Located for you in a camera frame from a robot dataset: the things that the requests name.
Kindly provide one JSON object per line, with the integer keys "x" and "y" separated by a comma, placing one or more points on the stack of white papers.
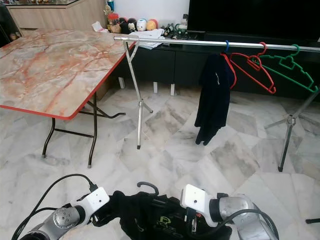
{"x": 151, "y": 35}

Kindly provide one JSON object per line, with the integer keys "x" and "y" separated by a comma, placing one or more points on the black TV console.
{"x": 160, "y": 64}

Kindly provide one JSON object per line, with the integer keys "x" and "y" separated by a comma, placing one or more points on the black shirt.
{"x": 145, "y": 220}

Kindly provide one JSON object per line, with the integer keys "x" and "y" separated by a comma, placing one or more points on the red clothes hanger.
{"x": 254, "y": 61}

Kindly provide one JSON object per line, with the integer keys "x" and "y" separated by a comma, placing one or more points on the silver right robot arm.
{"x": 240, "y": 205}

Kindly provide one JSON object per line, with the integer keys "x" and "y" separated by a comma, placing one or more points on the blue and gold trophy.
{"x": 110, "y": 4}

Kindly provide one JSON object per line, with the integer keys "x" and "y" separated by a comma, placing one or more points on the green and white bottle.
{"x": 182, "y": 26}

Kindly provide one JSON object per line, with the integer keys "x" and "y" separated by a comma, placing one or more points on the jar with red lid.
{"x": 112, "y": 23}

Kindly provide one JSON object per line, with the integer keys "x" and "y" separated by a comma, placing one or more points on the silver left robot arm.
{"x": 65, "y": 220}

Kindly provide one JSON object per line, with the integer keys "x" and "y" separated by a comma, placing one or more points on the navy shirt with red trim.
{"x": 215, "y": 100}

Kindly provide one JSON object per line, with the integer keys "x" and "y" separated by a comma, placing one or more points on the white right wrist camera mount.
{"x": 197, "y": 200}

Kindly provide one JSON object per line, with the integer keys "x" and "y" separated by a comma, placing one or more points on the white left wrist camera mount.
{"x": 92, "y": 201}

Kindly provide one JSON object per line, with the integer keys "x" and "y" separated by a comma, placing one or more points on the black flat television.
{"x": 250, "y": 17}

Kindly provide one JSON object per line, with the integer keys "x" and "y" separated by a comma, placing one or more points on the light wooden sideboard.
{"x": 55, "y": 16}

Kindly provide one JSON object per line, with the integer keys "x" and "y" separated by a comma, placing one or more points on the orange and yellow plush toy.
{"x": 151, "y": 24}

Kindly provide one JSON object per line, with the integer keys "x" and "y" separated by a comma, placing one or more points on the black and white plush toy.
{"x": 131, "y": 26}

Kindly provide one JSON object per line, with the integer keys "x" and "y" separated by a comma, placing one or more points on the pink tissue box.
{"x": 98, "y": 27}

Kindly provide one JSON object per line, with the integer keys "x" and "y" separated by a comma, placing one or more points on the silver metal clothes rack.
{"x": 180, "y": 42}

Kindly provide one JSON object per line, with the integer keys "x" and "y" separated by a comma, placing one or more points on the blue clothes hanger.
{"x": 227, "y": 46}

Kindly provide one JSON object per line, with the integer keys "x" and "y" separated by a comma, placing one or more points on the green clothes hanger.
{"x": 287, "y": 61}

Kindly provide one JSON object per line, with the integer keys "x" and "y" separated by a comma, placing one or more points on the marble pattern folding table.
{"x": 55, "y": 70}

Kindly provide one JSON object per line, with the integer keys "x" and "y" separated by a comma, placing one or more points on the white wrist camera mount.
{"x": 92, "y": 201}
{"x": 197, "y": 200}

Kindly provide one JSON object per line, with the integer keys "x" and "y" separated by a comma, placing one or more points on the white and blue plush toy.
{"x": 140, "y": 25}

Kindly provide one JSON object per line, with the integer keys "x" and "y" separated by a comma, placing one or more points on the black clothes hanger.
{"x": 147, "y": 183}

